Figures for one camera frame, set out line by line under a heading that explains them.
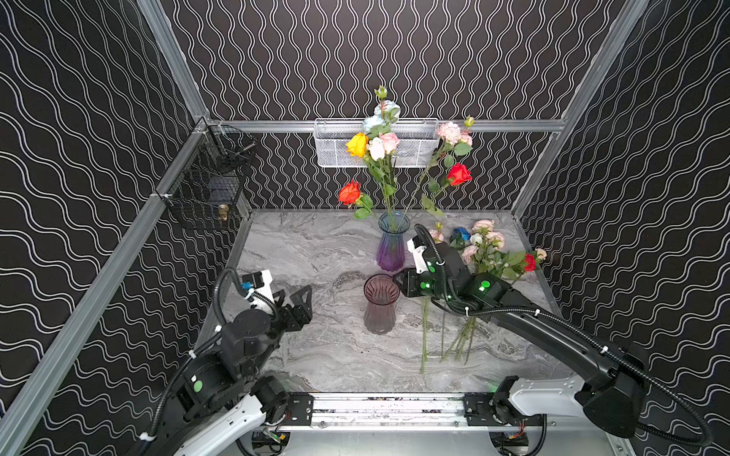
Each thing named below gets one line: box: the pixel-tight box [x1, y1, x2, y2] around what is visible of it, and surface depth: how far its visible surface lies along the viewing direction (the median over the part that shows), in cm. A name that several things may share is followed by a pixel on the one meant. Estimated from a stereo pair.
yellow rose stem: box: [345, 132, 391, 229], surface depth 80 cm
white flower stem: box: [374, 85, 402, 228], surface depth 82 cm
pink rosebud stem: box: [380, 132, 401, 229], surface depth 80 cm
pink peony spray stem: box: [401, 115, 476, 227], surface depth 87 cm
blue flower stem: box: [449, 226, 472, 250], surface depth 109 cm
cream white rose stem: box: [366, 136, 393, 230], surface depth 78 cm
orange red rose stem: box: [338, 179, 392, 229], surface depth 85 cm
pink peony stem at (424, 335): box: [420, 297, 428, 374], surface depth 88 cm
